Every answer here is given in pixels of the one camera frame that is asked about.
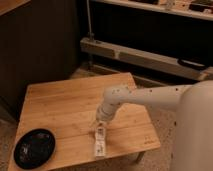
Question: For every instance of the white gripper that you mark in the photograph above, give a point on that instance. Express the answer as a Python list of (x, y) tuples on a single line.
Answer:
[(103, 116)]

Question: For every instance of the grey metal beam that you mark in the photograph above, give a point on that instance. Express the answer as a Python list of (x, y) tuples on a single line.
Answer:
[(144, 59)]

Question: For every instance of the light wooden table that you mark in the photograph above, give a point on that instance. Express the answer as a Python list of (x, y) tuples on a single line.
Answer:
[(67, 108)]

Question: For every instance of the clear labelled plastic bottle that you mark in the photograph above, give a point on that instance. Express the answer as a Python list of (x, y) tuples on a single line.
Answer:
[(100, 140)]

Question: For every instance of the black handle on beam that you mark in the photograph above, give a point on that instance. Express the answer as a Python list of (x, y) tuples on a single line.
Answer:
[(192, 66)]

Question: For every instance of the vertical metal pole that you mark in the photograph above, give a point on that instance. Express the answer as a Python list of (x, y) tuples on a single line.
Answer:
[(90, 33)]

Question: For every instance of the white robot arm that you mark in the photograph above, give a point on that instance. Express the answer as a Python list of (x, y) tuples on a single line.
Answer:
[(192, 104)]

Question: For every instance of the wooden shelf with items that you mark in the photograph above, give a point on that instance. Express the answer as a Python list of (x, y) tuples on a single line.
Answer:
[(169, 9)]

